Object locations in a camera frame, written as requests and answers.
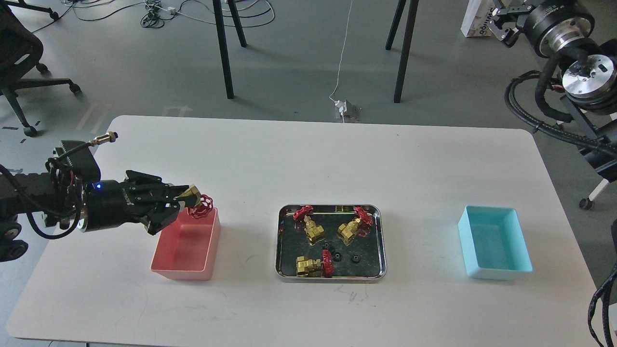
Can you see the metal tray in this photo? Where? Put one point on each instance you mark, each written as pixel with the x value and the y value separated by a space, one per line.
pixel 330 243

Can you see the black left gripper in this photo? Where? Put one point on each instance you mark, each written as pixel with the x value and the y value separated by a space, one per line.
pixel 140 198

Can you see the light blue plastic box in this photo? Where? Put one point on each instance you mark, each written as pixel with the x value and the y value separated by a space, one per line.
pixel 493 244

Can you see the brass valve red handle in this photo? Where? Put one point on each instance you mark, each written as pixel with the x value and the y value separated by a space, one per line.
pixel 313 268
pixel 198 206
pixel 348 231
pixel 314 232

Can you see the white power adapter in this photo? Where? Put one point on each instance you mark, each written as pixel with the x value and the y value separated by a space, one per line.
pixel 346 110

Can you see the black tripod legs right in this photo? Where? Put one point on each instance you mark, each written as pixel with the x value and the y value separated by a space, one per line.
pixel 406 44

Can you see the pink plastic box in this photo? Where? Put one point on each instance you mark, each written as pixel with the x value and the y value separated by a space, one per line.
pixel 187 248

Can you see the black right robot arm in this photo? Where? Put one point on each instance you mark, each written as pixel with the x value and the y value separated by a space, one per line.
pixel 579 76

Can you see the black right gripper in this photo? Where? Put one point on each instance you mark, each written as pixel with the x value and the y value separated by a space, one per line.
pixel 550 26

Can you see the black office chair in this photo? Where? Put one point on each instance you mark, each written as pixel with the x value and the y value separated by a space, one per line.
pixel 20 51

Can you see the white cardboard box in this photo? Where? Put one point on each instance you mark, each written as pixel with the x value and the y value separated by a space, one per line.
pixel 477 17

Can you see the white chair base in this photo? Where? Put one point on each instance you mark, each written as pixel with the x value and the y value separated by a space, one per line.
pixel 589 202

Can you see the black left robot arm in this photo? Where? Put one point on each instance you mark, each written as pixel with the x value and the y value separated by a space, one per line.
pixel 70 194

